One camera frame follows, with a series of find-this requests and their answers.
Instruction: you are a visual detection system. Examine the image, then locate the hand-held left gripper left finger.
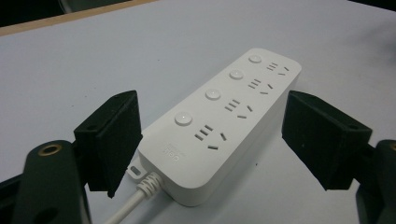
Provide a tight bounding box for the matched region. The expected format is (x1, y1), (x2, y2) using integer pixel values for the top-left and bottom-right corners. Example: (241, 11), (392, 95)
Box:
(73, 90), (144, 199)

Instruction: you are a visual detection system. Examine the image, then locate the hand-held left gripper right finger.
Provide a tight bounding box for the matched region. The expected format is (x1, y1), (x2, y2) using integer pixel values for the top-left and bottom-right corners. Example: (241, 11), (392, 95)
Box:
(281, 90), (374, 191)

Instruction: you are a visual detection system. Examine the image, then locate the white power strip cable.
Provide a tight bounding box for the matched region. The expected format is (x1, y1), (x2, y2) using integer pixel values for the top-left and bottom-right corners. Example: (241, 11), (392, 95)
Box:
(104, 173), (163, 224)

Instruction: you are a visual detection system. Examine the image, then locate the white power strip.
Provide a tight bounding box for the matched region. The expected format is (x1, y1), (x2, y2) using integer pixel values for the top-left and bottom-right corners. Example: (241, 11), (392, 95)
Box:
(127, 48), (303, 207)

